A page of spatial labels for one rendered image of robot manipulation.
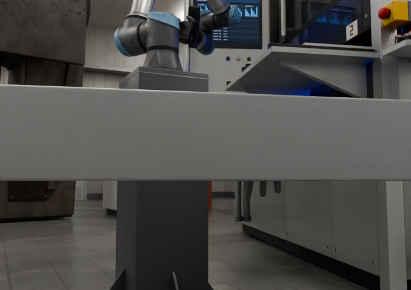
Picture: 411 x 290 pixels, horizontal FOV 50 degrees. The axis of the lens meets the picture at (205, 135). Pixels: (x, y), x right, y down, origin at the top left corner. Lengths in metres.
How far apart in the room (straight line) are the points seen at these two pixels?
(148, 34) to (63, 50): 3.01
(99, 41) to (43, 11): 4.59
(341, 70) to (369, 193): 0.46
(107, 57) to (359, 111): 8.52
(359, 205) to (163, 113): 1.30
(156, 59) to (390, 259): 1.05
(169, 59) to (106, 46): 7.61
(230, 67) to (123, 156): 2.00
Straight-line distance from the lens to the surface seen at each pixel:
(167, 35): 1.57
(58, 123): 0.58
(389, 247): 1.66
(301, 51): 1.57
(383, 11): 1.66
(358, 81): 1.74
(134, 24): 1.68
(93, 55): 9.02
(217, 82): 2.51
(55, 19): 4.62
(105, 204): 5.29
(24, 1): 4.58
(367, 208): 1.74
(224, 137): 0.59
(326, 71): 1.69
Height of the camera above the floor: 0.44
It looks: 5 degrees up
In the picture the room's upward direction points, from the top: straight up
